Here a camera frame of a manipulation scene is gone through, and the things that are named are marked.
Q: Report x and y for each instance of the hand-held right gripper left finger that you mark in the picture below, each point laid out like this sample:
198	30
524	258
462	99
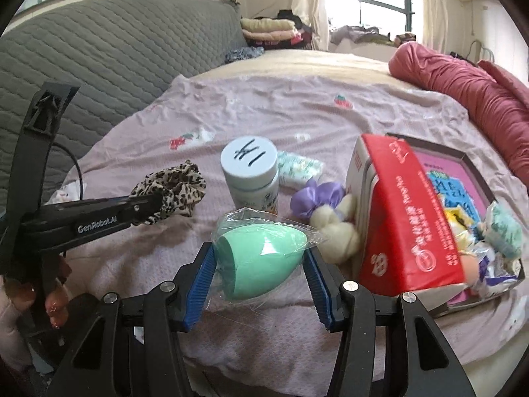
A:
202	283

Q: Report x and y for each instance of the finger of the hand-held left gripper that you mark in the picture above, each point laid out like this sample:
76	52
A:
142	211

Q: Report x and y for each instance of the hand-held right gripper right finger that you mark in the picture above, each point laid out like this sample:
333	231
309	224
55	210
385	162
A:
320	293

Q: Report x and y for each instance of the leopard print scrunchie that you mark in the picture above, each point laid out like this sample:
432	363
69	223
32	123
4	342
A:
177	186

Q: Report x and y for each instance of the green egg sponge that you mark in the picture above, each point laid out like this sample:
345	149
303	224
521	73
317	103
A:
256	256

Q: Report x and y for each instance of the red cardboard box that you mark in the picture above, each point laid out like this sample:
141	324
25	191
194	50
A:
396	215

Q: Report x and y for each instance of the white bottle with blue lid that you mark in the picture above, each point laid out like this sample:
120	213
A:
250	173

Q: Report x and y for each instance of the yellow wet wipes packet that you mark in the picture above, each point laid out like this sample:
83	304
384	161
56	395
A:
463	231

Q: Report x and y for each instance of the white blue printed packet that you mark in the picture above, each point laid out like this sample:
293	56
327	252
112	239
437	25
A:
494	273

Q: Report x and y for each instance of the green tissue pack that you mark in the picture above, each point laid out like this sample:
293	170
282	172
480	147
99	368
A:
504	227

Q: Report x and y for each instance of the person's left forearm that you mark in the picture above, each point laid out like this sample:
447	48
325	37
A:
10	331

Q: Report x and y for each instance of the person's left hand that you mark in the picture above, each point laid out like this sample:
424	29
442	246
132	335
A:
56	310

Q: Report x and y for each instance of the purple satin scrunchie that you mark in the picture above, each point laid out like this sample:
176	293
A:
314	198

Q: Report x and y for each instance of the small patterned tissue pack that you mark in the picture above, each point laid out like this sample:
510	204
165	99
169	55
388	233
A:
299	169

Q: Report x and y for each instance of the grey quilted headboard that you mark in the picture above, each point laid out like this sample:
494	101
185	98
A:
115	62

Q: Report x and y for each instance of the pink box with packets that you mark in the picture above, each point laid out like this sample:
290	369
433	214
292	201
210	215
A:
450	178

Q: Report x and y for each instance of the pink strawberry print bedsheet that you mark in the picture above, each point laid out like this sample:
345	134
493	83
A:
289	111

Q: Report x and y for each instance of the dark patterned cloth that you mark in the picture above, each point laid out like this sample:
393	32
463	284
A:
244	54

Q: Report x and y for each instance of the folded clothes pile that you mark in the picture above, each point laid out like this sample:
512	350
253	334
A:
268	29

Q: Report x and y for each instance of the yellow blanket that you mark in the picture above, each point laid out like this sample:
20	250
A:
310	64

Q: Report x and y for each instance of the red quilt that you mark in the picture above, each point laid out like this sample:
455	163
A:
475	91

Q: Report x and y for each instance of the clothes pile on windowsill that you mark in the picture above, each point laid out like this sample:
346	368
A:
363	35

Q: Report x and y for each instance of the cream curtain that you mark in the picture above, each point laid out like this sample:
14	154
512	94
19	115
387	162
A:
442	4
308	4

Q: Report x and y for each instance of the white metal rack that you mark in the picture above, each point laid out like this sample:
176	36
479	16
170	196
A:
483	51

